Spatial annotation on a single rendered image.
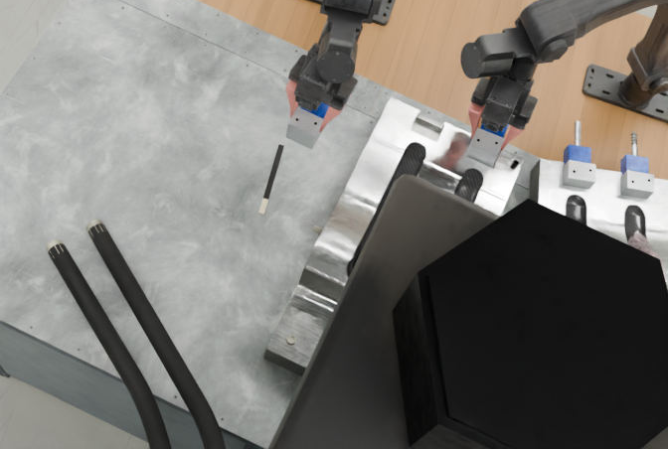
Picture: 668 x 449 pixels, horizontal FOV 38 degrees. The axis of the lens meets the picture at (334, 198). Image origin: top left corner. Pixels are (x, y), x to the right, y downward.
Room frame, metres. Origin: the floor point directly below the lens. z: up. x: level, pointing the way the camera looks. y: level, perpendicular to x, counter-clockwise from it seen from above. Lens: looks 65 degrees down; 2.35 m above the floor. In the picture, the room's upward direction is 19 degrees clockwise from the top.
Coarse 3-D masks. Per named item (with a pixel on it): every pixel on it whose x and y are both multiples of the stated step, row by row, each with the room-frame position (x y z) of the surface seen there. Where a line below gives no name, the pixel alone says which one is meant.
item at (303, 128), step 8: (320, 104) 0.80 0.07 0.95; (296, 112) 0.77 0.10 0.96; (304, 112) 0.77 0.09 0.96; (312, 112) 0.78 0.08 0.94; (320, 112) 0.79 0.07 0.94; (296, 120) 0.76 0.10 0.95; (304, 120) 0.76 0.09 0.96; (312, 120) 0.76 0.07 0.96; (320, 120) 0.77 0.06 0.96; (288, 128) 0.74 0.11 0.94; (296, 128) 0.74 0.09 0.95; (304, 128) 0.75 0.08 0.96; (312, 128) 0.75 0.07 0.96; (288, 136) 0.75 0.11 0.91; (296, 136) 0.74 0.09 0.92; (304, 136) 0.74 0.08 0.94; (312, 136) 0.74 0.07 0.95; (304, 144) 0.74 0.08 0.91; (312, 144) 0.74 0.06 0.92
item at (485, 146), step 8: (480, 128) 0.87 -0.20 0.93; (504, 128) 0.88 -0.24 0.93; (480, 136) 0.85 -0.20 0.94; (488, 136) 0.85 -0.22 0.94; (496, 136) 0.86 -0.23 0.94; (472, 144) 0.83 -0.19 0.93; (480, 144) 0.83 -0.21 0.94; (488, 144) 0.84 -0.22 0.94; (496, 144) 0.84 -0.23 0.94; (472, 152) 0.83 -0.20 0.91; (480, 152) 0.83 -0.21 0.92; (488, 152) 0.82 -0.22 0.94; (496, 152) 0.83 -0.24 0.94; (480, 160) 0.83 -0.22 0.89; (488, 160) 0.83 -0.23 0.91
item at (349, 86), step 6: (318, 48) 0.82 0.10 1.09; (300, 60) 0.82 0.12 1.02; (294, 66) 0.80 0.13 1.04; (300, 66) 0.81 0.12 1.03; (294, 72) 0.79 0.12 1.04; (300, 72) 0.79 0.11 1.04; (294, 78) 0.78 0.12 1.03; (354, 78) 0.83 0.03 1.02; (348, 84) 0.81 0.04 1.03; (354, 84) 0.81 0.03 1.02; (342, 90) 0.79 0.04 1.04; (348, 90) 0.79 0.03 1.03; (336, 96) 0.77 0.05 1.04; (342, 96) 0.77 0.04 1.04; (348, 96) 0.78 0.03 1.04
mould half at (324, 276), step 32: (384, 128) 0.83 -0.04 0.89; (448, 128) 0.87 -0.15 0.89; (384, 160) 0.77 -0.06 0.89; (448, 160) 0.81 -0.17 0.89; (512, 160) 0.85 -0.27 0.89; (352, 192) 0.70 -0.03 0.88; (384, 192) 0.72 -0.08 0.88; (480, 192) 0.77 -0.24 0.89; (352, 224) 0.63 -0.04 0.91; (320, 256) 0.55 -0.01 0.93; (352, 256) 0.57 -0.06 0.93; (320, 288) 0.52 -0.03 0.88; (288, 320) 0.46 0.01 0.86; (320, 320) 0.47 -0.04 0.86; (288, 352) 0.41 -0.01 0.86
